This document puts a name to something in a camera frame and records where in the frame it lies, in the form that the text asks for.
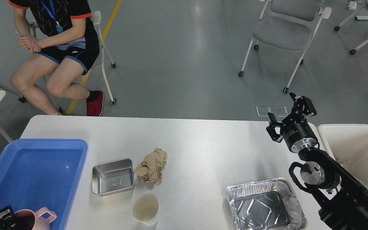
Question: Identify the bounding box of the aluminium foil tray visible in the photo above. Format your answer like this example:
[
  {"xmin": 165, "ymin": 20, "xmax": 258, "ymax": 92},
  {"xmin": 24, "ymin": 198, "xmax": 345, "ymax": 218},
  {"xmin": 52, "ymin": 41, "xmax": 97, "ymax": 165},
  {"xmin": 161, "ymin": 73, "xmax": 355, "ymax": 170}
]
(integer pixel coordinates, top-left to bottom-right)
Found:
[{"xmin": 225, "ymin": 177, "xmax": 308, "ymax": 230}]

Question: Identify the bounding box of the pink plastic mug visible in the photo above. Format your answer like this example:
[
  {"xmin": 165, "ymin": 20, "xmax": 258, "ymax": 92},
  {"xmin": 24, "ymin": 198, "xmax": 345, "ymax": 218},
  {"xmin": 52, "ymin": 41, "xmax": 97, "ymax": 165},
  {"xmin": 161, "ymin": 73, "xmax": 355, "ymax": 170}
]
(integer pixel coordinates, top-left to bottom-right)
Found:
[{"xmin": 14, "ymin": 207, "xmax": 57, "ymax": 230}]

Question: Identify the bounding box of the crumpled brown paper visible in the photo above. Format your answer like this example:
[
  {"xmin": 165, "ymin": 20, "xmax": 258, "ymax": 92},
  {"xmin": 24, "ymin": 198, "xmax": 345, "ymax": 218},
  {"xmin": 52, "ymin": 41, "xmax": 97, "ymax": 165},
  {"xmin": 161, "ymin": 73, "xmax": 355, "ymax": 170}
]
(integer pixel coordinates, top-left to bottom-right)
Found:
[{"xmin": 134, "ymin": 148, "xmax": 168, "ymax": 186}]

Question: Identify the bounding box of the right floor outlet plate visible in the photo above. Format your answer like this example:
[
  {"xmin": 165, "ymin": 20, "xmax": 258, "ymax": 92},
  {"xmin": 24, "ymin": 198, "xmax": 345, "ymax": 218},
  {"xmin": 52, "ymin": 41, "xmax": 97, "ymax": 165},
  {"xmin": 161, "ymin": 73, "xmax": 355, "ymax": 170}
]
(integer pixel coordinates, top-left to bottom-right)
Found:
[{"xmin": 272, "ymin": 106, "xmax": 289, "ymax": 117}]

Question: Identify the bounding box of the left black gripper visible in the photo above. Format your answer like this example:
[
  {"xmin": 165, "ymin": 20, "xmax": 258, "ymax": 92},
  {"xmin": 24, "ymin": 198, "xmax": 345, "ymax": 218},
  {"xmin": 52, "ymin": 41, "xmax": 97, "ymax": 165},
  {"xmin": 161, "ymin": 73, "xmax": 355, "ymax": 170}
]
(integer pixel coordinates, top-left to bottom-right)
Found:
[{"xmin": 0, "ymin": 206, "xmax": 17, "ymax": 230}]

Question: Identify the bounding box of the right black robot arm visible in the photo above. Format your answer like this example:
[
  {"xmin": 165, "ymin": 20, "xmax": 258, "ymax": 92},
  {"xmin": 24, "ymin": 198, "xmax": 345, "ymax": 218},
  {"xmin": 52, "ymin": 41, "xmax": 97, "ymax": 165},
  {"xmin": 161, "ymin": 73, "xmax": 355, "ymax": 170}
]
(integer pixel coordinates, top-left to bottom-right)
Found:
[{"xmin": 266, "ymin": 93, "xmax": 368, "ymax": 230}]

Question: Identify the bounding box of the white paper cup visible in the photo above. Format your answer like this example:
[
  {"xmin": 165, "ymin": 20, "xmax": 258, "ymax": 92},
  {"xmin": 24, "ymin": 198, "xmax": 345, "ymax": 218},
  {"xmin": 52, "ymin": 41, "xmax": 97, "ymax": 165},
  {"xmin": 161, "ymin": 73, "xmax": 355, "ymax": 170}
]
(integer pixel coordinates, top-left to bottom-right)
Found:
[{"xmin": 132, "ymin": 190, "xmax": 160, "ymax": 226}]

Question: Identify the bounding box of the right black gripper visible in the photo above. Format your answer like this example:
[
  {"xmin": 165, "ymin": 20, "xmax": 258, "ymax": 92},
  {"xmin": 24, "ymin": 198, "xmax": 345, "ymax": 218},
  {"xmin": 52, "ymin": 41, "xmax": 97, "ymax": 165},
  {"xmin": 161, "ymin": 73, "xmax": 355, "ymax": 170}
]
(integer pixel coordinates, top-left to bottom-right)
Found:
[{"xmin": 266, "ymin": 93, "xmax": 318, "ymax": 153}]

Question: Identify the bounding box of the white plastic bin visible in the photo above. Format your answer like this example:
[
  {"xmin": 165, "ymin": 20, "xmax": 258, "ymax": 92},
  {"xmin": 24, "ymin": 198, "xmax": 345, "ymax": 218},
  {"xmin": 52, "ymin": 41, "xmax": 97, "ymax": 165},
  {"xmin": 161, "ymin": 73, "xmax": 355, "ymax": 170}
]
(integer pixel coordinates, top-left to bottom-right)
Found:
[{"xmin": 317, "ymin": 124, "xmax": 368, "ymax": 185}]

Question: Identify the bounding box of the floor outlet plate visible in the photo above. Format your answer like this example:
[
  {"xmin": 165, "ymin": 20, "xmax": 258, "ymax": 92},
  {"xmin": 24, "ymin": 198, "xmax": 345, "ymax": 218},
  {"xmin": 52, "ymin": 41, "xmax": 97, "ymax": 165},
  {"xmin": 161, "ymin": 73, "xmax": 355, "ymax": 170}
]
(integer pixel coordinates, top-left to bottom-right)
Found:
[
  {"xmin": 272, "ymin": 106, "xmax": 289, "ymax": 117},
  {"xmin": 256, "ymin": 106, "xmax": 271, "ymax": 117}
]

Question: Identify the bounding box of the white chair under person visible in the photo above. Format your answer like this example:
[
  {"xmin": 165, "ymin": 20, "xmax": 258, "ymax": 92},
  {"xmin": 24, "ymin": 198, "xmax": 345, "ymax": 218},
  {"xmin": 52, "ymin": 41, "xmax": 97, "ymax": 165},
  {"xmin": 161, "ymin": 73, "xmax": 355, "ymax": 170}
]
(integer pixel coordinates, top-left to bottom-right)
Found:
[{"xmin": 27, "ymin": 10, "xmax": 117, "ymax": 104}]

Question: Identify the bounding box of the blue plastic tray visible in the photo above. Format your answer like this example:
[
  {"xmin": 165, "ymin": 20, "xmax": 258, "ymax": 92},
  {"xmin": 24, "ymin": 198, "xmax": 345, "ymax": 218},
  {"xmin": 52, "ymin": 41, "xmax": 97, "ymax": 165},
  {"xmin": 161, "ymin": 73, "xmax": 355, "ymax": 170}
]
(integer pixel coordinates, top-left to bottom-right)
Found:
[{"xmin": 0, "ymin": 139, "xmax": 88, "ymax": 230}]

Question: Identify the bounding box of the foil tray in bin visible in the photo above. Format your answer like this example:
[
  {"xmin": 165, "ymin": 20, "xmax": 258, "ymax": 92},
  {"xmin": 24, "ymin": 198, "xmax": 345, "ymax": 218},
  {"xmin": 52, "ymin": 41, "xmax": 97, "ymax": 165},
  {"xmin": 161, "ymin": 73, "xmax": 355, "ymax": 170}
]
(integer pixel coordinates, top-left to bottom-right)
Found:
[{"xmin": 335, "ymin": 158, "xmax": 368, "ymax": 190}]

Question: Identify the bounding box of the seated person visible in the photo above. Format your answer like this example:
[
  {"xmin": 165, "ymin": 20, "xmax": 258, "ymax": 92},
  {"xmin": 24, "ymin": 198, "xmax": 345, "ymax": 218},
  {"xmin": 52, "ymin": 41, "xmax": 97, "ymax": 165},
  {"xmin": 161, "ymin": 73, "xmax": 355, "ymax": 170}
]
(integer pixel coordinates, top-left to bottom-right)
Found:
[{"xmin": 8, "ymin": 0, "xmax": 104, "ymax": 117}]

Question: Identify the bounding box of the grey chair white frame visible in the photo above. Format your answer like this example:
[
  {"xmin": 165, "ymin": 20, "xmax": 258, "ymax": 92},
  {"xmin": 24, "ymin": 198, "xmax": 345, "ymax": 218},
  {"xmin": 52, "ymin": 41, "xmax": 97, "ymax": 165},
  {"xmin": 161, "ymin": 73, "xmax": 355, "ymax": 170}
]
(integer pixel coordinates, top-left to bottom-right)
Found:
[{"xmin": 238, "ymin": 0, "xmax": 332, "ymax": 93}]

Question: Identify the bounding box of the left floor outlet plate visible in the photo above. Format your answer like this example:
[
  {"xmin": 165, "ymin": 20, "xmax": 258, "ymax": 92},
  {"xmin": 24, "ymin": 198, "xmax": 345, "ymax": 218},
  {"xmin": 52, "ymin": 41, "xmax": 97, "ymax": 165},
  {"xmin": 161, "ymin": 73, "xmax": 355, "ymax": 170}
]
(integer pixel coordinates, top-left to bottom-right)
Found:
[{"xmin": 256, "ymin": 106, "xmax": 271, "ymax": 117}]

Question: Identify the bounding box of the stainless steel rectangular tray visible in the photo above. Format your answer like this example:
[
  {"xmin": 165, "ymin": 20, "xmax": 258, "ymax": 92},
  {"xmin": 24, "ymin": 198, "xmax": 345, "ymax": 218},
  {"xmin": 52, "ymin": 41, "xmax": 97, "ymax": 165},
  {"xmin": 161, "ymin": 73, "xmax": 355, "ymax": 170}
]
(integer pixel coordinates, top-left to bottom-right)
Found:
[{"xmin": 91, "ymin": 158, "xmax": 135, "ymax": 197}]

